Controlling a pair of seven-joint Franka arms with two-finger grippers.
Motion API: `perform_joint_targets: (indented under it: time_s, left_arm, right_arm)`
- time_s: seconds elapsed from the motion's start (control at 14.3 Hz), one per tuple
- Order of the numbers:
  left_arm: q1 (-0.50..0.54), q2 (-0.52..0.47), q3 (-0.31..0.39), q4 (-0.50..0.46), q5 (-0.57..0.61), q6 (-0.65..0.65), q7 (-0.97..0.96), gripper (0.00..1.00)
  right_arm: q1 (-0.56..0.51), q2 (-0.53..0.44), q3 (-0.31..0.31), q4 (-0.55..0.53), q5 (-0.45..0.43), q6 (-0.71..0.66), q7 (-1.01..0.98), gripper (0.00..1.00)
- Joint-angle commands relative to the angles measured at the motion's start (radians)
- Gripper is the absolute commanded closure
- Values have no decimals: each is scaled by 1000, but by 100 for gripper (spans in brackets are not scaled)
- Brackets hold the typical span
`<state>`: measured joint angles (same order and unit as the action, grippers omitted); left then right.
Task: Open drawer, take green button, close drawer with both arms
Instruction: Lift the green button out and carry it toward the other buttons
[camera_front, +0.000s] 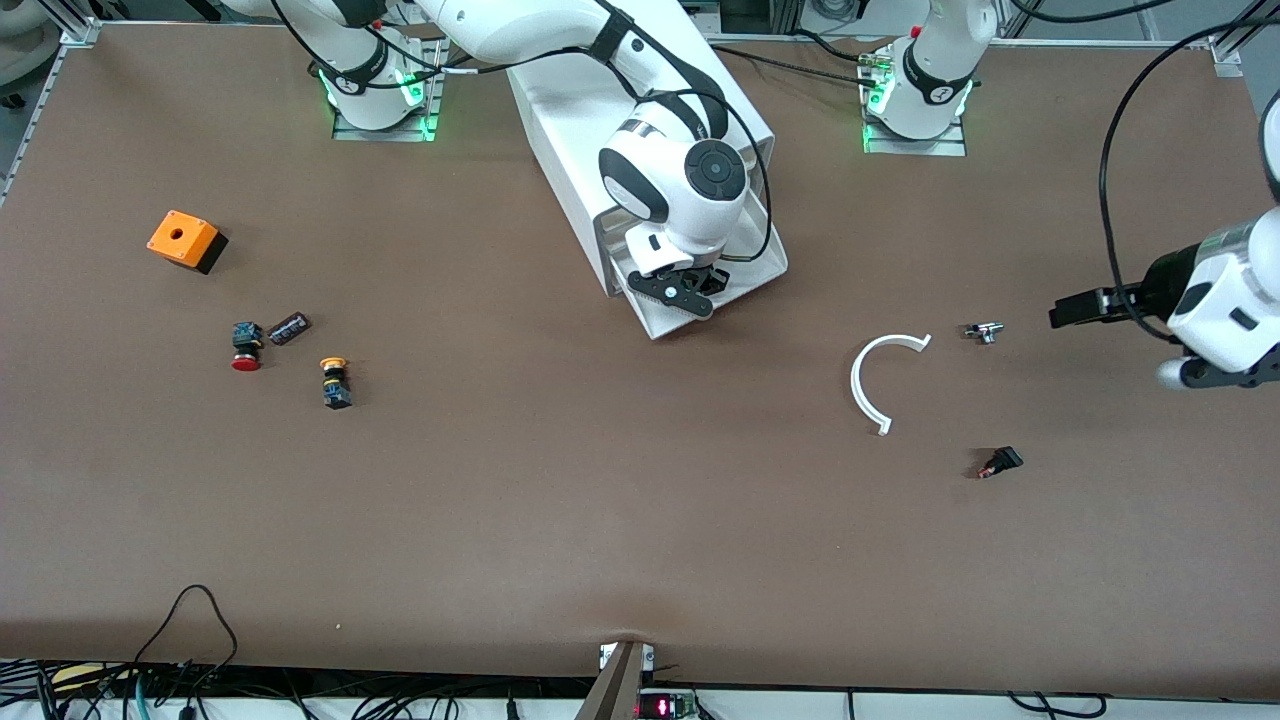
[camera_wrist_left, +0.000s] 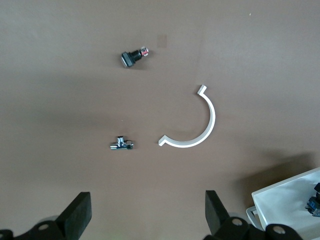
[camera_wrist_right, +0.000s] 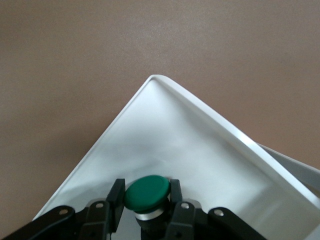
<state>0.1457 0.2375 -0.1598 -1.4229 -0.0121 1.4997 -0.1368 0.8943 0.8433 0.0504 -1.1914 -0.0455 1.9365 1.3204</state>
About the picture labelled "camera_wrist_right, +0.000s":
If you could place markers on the green push button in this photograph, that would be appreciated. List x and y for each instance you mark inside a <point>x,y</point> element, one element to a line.
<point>147,191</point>

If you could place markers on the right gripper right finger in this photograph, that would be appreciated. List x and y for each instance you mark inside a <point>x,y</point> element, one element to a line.
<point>182,220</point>

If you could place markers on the white plastic drawer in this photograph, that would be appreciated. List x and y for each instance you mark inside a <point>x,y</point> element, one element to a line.
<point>187,137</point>

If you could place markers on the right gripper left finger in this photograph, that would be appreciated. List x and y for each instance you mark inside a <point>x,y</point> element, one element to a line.
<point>113,207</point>

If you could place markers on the white drawer cabinet housing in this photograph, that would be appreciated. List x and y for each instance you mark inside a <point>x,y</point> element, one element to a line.
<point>300,172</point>

